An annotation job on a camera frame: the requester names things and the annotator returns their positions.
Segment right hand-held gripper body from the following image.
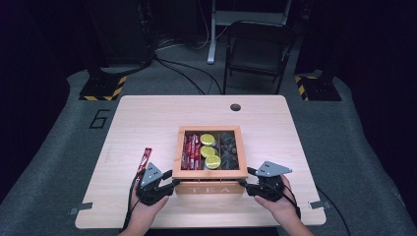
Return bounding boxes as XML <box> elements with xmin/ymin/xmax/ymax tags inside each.
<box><xmin>254</xmin><ymin>160</ymin><xmax>293</xmax><ymax>203</ymax></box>

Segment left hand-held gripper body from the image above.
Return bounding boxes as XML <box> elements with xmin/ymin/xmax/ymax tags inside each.
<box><xmin>135</xmin><ymin>162</ymin><xmax>166</xmax><ymax>207</ymax></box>

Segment single red stick sachet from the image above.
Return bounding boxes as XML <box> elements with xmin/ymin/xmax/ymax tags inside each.
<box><xmin>137</xmin><ymin>147</ymin><xmax>153</xmax><ymax>176</ymax></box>

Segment wooden tea box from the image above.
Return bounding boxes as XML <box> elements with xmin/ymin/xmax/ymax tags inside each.
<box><xmin>171</xmin><ymin>125</ymin><xmax>249</xmax><ymax>196</ymax></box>

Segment person's right hand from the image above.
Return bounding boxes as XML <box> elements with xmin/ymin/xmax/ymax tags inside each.
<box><xmin>255</xmin><ymin>175</ymin><xmax>301</xmax><ymax>225</ymax></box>

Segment person's left hand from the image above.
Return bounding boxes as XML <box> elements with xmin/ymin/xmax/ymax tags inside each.
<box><xmin>129</xmin><ymin>193</ymin><xmax>170</xmax><ymax>227</ymax></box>

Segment pile of dark tea packets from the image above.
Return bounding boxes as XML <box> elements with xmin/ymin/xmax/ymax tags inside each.
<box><xmin>217</xmin><ymin>132</ymin><xmax>239</xmax><ymax>171</ymax></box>

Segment row of red stick packets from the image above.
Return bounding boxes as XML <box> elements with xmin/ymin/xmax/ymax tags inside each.
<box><xmin>181</xmin><ymin>133</ymin><xmax>202</xmax><ymax>171</ymax></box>

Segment black stand with striped base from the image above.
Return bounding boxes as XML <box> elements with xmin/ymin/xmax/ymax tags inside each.
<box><xmin>79</xmin><ymin>0</ymin><xmax>128</xmax><ymax>102</ymax></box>
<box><xmin>293</xmin><ymin>0</ymin><xmax>342</xmax><ymax>102</ymax></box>

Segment black folding chair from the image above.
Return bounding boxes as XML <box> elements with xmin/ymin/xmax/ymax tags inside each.
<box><xmin>223</xmin><ymin>20</ymin><xmax>297</xmax><ymax>95</ymax></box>

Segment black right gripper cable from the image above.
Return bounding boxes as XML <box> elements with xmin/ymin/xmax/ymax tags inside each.
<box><xmin>278</xmin><ymin>183</ymin><xmax>303</xmax><ymax>220</ymax></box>

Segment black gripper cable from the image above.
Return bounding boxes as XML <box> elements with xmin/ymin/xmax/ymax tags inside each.
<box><xmin>278</xmin><ymin>183</ymin><xmax>303</xmax><ymax>220</ymax></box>
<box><xmin>122</xmin><ymin>170</ymin><xmax>146</xmax><ymax>231</ymax></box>

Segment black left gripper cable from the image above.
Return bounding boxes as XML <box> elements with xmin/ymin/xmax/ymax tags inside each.
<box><xmin>122</xmin><ymin>170</ymin><xmax>146</xmax><ymax>231</ymax></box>

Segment grey metal bracket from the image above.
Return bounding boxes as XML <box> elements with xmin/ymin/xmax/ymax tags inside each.
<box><xmin>69</xmin><ymin>202</ymin><xmax>94</xmax><ymax>216</ymax></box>
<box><xmin>308</xmin><ymin>200</ymin><xmax>331</xmax><ymax>210</ymax></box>

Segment thin black cable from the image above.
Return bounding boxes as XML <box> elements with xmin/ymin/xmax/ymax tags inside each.
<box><xmin>315</xmin><ymin>186</ymin><xmax>352</xmax><ymax>236</ymax></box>

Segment black floor cable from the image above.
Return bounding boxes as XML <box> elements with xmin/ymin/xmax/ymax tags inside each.
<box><xmin>154</xmin><ymin>55</ymin><xmax>224</xmax><ymax>96</ymax></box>
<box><xmin>153</xmin><ymin>57</ymin><xmax>207</xmax><ymax>96</ymax></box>

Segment white cables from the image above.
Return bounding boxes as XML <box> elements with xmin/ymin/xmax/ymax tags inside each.
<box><xmin>156</xmin><ymin>0</ymin><xmax>229</xmax><ymax>52</ymax></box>

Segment white desk frame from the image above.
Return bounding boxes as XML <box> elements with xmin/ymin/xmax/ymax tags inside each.
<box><xmin>207</xmin><ymin>0</ymin><xmax>293</xmax><ymax>65</ymax></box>

